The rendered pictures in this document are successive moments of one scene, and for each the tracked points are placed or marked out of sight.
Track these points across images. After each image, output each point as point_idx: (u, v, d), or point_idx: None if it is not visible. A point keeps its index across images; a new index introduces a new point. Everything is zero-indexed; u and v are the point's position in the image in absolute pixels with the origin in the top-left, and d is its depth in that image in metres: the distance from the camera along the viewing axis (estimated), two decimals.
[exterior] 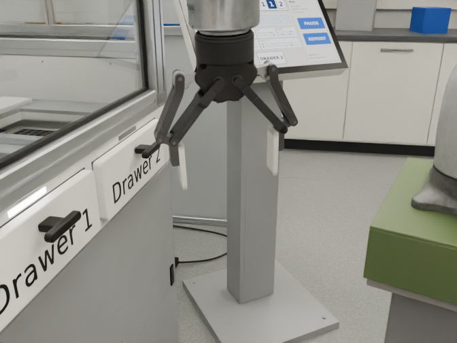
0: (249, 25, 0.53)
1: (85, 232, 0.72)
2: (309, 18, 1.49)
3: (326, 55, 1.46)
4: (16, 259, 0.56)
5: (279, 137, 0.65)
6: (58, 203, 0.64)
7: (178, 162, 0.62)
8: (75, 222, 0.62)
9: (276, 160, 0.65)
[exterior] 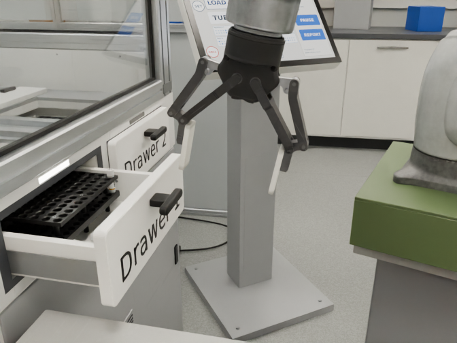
0: (271, 28, 0.53)
1: (175, 211, 0.78)
2: (305, 15, 1.57)
3: (322, 50, 1.54)
4: (136, 229, 0.62)
5: (285, 158, 0.62)
6: (160, 182, 0.69)
7: (182, 141, 0.65)
8: (179, 198, 0.68)
9: (275, 178, 0.63)
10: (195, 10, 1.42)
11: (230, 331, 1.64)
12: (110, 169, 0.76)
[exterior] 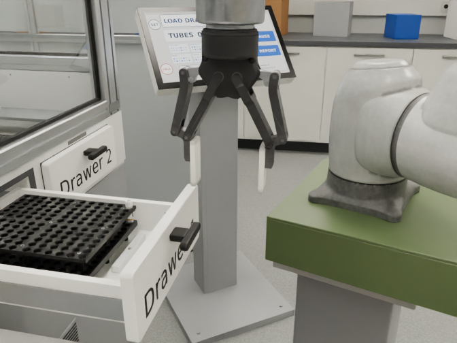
0: (241, 20, 0.54)
1: None
2: (260, 31, 1.63)
3: (276, 65, 1.60)
4: (158, 265, 0.64)
5: (268, 154, 0.63)
6: (179, 215, 0.72)
7: (190, 158, 0.65)
8: (197, 232, 0.70)
9: (261, 176, 0.63)
10: (151, 28, 1.48)
11: (191, 335, 1.70)
12: (128, 200, 0.78)
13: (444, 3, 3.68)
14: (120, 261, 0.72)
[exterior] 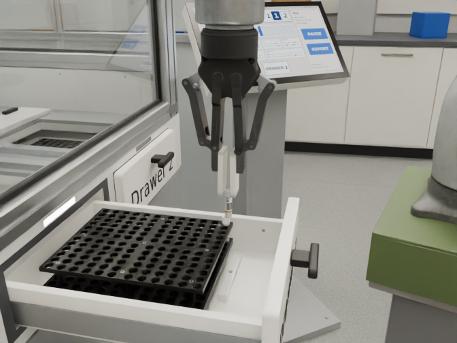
0: (240, 21, 0.54)
1: None
2: (312, 28, 1.54)
3: (329, 64, 1.51)
4: (285, 297, 0.55)
5: (239, 159, 0.64)
6: (294, 235, 0.63)
7: (217, 169, 0.65)
8: (318, 255, 0.61)
9: (232, 181, 0.64)
10: (201, 25, 1.39)
11: None
12: None
13: None
14: (226, 288, 0.63)
